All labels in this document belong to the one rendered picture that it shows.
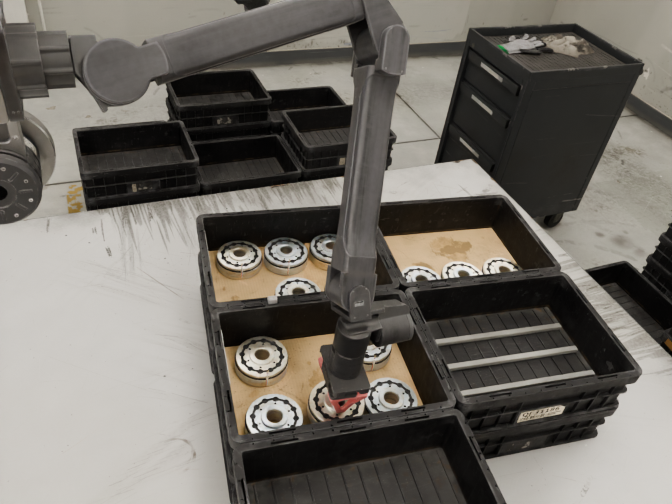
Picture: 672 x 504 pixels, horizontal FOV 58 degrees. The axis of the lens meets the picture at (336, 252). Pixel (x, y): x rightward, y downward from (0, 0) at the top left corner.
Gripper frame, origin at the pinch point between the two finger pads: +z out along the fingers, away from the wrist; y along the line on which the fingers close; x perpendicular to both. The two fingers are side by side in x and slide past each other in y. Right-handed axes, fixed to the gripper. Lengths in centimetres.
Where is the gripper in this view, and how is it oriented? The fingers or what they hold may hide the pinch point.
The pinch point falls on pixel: (337, 397)
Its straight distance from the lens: 112.5
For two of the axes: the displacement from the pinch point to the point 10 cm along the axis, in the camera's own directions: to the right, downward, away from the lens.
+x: -9.6, 0.6, -2.8
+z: -1.4, 7.5, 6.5
